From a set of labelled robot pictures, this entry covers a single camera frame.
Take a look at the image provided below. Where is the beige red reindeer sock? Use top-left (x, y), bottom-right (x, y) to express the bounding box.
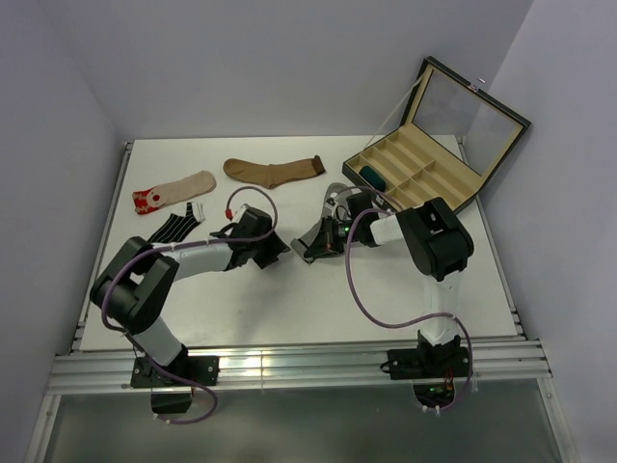
top-left (132, 171), bottom-right (217, 215)

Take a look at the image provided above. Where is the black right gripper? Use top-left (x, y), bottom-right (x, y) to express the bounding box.
top-left (306, 216), bottom-right (361, 259)

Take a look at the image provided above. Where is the aluminium frame rail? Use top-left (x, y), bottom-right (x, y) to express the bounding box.
top-left (45, 338), bottom-right (552, 395)

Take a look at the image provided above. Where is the grey striped sock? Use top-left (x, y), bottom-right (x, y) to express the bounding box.
top-left (290, 182), bottom-right (349, 264)

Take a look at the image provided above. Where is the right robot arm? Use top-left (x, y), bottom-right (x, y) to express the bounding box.
top-left (300, 192), bottom-right (474, 376)

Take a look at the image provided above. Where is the black white striped sock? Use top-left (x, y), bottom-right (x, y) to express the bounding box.
top-left (148, 202), bottom-right (205, 244)

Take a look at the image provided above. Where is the black compartment organizer box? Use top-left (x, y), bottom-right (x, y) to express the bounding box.
top-left (342, 56), bottom-right (531, 212)

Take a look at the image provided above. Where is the brown long sock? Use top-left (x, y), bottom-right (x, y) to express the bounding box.
top-left (223, 155), bottom-right (326, 189)

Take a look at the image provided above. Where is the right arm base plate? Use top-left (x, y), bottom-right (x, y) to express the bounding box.
top-left (380, 348), bottom-right (471, 380)

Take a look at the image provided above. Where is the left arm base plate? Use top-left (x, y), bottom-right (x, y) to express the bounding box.
top-left (130, 356), bottom-right (219, 389)

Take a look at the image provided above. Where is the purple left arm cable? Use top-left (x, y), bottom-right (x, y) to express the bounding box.
top-left (100, 186), bottom-right (279, 425)

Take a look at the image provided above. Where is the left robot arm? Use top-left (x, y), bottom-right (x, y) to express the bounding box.
top-left (90, 205), bottom-right (290, 385)

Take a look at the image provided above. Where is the green christmas bear sock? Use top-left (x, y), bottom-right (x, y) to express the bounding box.
top-left (359, 165), bottom-right (387, 192)

